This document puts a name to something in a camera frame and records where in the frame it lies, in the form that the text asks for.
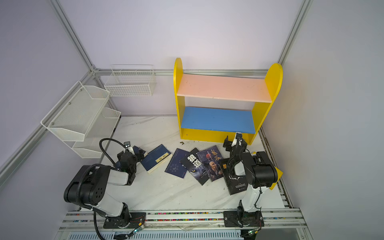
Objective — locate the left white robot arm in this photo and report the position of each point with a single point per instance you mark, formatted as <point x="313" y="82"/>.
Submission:
<point x="88" y="189"/>

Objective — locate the black wolf cover book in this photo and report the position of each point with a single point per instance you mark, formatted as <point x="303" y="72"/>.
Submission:
<point x="195" y="167"/>

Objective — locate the white wire basket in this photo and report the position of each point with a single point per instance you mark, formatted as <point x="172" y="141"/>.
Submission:
<point x="131" y="81"/>

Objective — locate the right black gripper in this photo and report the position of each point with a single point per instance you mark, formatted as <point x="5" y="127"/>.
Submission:
<point x="233" y="145"/>

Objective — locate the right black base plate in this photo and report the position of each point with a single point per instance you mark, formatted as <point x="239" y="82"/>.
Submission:
<point x="243" y="219"/>

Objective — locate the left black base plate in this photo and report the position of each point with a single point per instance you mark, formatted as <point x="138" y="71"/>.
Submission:
<point x="124" y="221"/>

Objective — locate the thin navy patterned book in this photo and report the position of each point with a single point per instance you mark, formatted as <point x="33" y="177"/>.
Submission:
<point x="174" y="167"/>

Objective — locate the dark portrait cover book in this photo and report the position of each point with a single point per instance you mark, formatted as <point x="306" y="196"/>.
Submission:
<point x="210" y="158"/>

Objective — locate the yellow pink blue bookshelf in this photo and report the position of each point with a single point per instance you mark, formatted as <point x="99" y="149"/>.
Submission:
<point x="213" y="124"/>

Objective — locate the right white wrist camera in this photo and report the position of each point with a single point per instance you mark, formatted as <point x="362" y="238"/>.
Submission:
<point x="239" y="136"/>

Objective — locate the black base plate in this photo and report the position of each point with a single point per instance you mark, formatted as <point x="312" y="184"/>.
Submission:
<point x="243" y="219"/>
<point x="124" y="221"/>

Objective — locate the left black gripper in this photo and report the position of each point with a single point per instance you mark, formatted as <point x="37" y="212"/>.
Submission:
<point x="135" y="153"/>

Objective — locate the white mesh two-tier rack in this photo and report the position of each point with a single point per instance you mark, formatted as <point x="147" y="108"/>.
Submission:
<point x="82" y="118"/>

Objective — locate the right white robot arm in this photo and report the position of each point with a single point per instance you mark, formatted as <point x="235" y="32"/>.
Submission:
<point x="252" y="173"/>

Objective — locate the aluminium front rail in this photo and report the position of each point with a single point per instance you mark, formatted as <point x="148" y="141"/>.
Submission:
<point x="185" y="220"/>

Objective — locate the yellow cartoon cover book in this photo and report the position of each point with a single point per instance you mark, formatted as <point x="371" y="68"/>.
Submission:
<point x="279" y="175"/>

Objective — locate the black antler cover book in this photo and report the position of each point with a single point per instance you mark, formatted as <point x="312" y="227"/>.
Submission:
<point x="234" y="184"/>

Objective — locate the navy book yellow label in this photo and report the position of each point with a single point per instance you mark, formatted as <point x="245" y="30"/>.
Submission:
<point x="155" y="157"/>

